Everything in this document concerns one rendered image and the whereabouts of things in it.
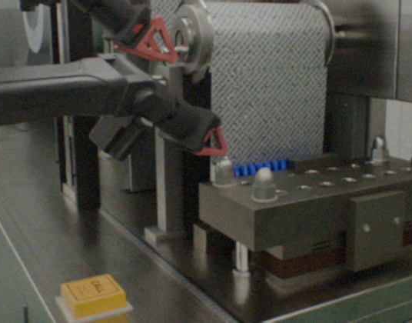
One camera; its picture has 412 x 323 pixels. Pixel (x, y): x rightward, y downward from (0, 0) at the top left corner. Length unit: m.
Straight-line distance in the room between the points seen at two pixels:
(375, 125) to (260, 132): 0.43
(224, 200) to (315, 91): 0.31
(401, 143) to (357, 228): 3.41
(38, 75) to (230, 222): 0.34
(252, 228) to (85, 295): 0.24
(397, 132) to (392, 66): 3.23
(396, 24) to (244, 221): 0.46
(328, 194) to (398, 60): 0.31
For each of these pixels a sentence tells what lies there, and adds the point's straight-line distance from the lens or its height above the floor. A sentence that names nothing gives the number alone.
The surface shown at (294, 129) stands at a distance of 1.02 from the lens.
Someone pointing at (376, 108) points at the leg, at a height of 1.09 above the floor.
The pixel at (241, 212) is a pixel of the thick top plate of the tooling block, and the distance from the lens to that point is 0.79.
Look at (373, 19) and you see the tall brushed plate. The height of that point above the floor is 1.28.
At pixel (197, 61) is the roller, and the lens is 0.93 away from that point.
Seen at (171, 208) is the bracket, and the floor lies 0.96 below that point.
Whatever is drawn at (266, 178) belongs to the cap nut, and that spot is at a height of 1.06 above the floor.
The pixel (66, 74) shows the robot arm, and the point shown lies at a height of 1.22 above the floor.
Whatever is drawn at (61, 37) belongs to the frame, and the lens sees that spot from 1.28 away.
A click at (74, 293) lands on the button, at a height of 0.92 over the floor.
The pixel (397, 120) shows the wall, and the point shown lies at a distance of 4.26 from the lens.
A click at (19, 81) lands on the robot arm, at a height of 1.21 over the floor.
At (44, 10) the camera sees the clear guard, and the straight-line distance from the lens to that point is 1.89.
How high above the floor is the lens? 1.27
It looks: 11 degrees down
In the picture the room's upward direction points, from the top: straight up
